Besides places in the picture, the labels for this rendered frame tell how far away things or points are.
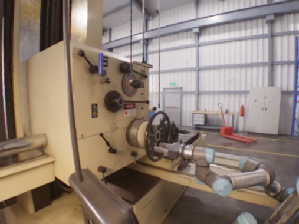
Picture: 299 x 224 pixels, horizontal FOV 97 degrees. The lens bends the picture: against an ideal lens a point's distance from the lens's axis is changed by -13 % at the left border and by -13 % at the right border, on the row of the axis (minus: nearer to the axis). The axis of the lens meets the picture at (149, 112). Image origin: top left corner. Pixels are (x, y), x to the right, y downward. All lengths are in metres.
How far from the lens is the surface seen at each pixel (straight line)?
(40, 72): 1.23
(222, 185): 0.75
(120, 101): 0.98
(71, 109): 0.52
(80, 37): 1.78
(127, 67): 1.07
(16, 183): 1.15
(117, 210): 0.43
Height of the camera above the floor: 1.57
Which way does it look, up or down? 5 degrees down
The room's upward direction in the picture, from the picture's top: straight up
